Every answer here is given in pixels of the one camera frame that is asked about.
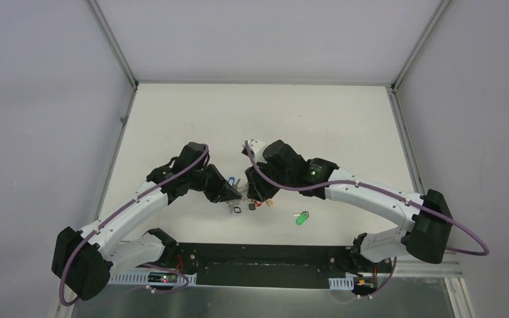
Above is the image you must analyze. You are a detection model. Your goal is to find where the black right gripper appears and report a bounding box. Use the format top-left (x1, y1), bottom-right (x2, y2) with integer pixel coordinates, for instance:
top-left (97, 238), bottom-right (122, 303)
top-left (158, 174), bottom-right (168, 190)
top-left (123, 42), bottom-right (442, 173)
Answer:
top-left (245, 157), bottom-right (294, 202)

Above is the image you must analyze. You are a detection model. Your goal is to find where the metal key organiser ring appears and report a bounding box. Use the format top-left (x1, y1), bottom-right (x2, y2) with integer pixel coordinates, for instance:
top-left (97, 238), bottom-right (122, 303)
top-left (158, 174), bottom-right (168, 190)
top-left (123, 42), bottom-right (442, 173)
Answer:
top-left (225, 184), bottom-right (276, 216)

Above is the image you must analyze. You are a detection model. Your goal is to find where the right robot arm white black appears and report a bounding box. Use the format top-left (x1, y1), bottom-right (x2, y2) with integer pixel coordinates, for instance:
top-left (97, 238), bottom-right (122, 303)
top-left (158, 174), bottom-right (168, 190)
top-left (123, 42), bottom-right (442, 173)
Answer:
top-left (242, 139), bottom-right (452, 272)

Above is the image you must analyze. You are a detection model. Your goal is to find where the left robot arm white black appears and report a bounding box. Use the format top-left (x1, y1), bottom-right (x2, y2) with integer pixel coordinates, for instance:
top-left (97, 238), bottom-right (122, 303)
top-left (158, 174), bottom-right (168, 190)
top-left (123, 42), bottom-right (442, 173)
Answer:
top-left (51, 142), bottom-right (242, 306)

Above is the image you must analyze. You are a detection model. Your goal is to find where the green tagged key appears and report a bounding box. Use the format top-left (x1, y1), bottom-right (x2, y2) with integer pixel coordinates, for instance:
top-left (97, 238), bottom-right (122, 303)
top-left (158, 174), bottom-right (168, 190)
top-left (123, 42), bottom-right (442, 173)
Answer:
top-left (293, 211), bottom-right (310, 226)

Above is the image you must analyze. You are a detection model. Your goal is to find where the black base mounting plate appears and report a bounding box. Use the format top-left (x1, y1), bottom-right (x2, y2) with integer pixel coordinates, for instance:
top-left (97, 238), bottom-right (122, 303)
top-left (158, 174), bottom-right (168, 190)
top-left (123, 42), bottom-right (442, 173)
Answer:
top-left (153, 243), bottom-right (393, 290)

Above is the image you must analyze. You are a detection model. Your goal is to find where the left electronics board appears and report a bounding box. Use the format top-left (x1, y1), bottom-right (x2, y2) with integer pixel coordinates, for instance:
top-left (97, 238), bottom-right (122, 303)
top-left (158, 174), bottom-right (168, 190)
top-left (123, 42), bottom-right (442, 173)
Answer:
top-left (148, 272), bottom-right (179, 284)

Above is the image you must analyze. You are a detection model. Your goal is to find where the electronics board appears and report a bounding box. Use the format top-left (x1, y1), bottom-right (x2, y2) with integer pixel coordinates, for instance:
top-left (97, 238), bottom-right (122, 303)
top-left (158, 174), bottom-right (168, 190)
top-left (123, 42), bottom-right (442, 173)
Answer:
top-left (353, 277), bottom-right (378, 297)
top-left (148, 272), bottom-right (179, 284)

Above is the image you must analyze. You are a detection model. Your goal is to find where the right electronics board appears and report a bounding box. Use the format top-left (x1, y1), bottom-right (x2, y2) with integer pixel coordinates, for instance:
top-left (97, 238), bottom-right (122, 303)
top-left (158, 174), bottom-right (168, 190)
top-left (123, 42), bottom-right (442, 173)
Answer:
top-left (353, 277), bottom-right (378, 297)

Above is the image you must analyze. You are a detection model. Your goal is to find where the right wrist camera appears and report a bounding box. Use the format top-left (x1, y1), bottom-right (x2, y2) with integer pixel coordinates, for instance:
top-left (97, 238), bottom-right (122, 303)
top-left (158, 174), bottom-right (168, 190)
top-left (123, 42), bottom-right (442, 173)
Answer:
top-left (243, 139), bottom-right (267, 162)

